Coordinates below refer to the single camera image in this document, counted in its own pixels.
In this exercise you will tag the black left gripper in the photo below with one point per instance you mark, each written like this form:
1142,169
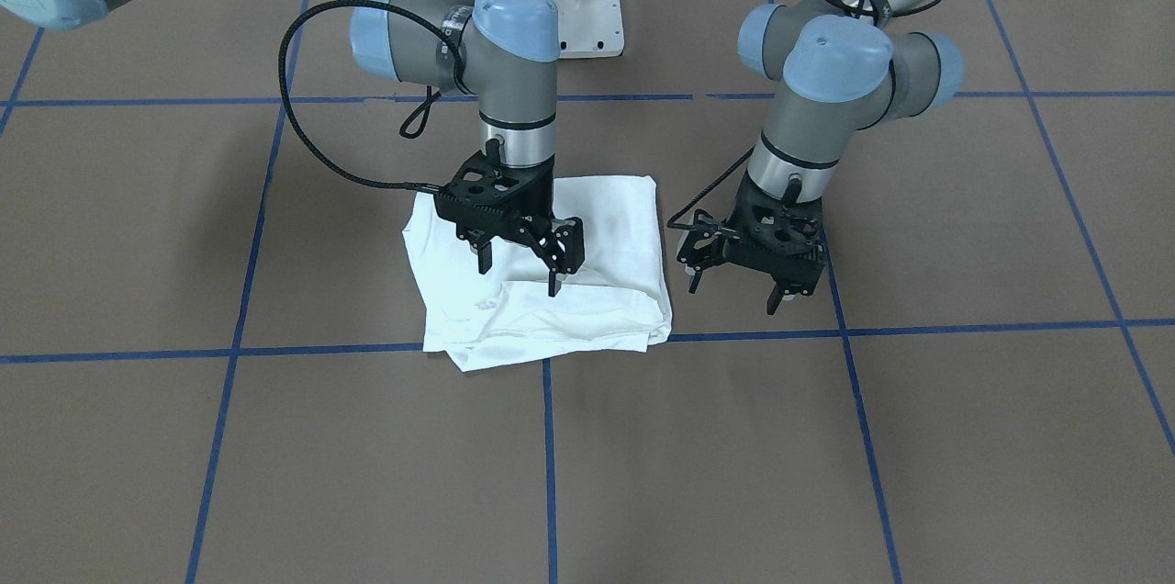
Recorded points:
811,269

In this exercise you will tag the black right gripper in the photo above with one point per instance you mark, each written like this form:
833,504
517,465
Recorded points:
540,198

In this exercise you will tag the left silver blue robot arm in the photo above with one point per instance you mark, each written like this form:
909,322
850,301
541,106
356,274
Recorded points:
838,71

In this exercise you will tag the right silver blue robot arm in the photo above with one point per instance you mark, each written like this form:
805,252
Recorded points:
503,52

